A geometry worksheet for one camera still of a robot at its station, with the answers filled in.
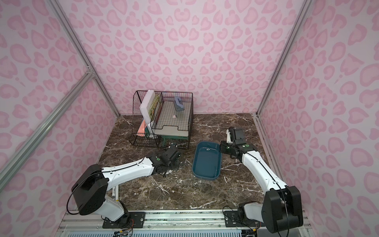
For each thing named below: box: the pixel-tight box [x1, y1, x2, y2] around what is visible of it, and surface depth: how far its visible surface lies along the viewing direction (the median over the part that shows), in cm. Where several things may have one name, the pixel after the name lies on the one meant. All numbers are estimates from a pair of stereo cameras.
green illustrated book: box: [148, 92, 162, 122], surface depth 99 cm
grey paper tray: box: [154, 101, 192, 137], surface depth 94 cm
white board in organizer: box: [139, 89, 156, 132], surface depth 95 cm
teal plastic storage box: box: [191, 141, 223, 180], surface depth 97 cm
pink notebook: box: [136, 119, 146, 137], surface depth 103 cm
